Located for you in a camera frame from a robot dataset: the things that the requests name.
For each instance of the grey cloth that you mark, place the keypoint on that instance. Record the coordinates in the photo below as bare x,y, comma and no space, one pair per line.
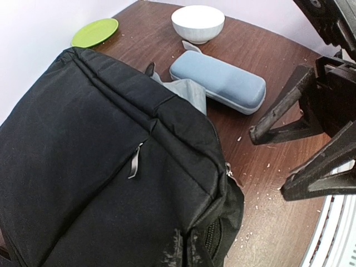
185,88

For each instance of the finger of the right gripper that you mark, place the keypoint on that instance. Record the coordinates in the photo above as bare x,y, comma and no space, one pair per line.
314,178

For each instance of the green plate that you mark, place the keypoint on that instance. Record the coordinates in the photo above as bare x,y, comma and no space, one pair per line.
95,33

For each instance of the black backpack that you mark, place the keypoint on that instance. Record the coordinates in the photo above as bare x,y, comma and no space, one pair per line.
103,166

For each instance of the blue glasses case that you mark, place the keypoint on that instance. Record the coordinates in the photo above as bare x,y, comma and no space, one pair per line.
234,87

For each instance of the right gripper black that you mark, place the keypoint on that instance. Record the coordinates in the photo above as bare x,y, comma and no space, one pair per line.
334,21

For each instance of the white ribbed bowl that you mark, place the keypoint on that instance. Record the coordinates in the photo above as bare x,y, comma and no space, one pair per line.
198,24

